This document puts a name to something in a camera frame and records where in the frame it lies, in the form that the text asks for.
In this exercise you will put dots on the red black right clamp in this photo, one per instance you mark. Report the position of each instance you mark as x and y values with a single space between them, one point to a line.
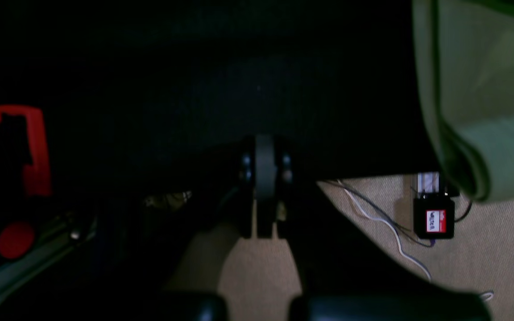
25 177

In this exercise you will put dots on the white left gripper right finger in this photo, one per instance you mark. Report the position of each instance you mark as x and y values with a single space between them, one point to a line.
343 274

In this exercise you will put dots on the black box with red label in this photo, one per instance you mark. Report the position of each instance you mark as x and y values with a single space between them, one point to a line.
434 217

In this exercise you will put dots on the light green T-shirt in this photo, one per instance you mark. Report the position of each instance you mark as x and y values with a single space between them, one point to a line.
464 53

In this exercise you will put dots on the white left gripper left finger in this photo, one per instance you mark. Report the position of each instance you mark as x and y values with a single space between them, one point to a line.
135 270

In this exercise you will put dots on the black table cloth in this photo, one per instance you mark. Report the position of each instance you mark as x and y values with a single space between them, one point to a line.
144 94

